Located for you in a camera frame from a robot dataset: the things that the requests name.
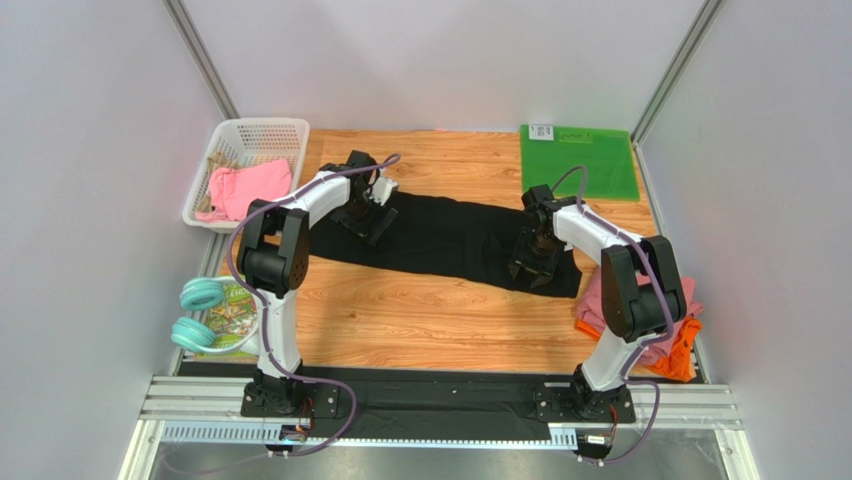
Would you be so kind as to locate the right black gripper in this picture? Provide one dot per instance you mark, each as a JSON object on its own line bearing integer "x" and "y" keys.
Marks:
{"x": 533, "y": 261}

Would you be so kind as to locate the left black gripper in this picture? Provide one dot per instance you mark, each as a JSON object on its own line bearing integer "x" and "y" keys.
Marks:
{"x": 369, "y": 229}

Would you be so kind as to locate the black floral t shirt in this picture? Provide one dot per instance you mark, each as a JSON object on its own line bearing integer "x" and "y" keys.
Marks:
{"x": 445, "y": 237}

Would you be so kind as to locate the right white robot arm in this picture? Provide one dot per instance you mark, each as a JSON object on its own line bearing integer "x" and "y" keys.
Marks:
{"x": 642, "y": 296}

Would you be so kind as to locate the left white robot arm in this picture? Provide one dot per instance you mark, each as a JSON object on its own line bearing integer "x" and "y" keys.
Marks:
{"x": 274, "y": 248}

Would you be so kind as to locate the green cutting mat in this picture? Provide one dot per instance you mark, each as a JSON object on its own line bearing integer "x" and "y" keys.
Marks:
{"x": 605, "y": 153}

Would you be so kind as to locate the white label sticker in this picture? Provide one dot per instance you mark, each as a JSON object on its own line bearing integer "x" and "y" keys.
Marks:
{"x": 540, "y": 132}

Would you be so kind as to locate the white plastic basket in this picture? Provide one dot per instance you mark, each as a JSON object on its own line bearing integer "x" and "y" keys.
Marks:
{"x": 248, "y": 142}

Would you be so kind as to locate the light pink shirt in basket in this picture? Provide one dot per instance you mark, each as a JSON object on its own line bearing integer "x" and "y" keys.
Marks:
{"x": 266, "y": 181}

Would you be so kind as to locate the beige cloth in basket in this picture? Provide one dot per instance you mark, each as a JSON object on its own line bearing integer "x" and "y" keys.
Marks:
{"x": 218, "y": 167}

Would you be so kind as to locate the green snack bowl package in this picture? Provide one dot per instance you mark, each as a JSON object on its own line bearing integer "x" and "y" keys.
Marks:
{"x": 230, "y": 314}

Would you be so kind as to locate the folded orange t shirt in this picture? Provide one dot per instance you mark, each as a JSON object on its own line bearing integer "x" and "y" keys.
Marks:
{"x": 672, "y": 359}

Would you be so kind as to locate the teal headphones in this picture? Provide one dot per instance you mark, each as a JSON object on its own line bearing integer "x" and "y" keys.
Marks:
{"x": 188, "y": 332}

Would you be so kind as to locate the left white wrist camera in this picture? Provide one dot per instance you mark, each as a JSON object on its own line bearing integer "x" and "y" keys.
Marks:
{"x": 382, "y": 190}

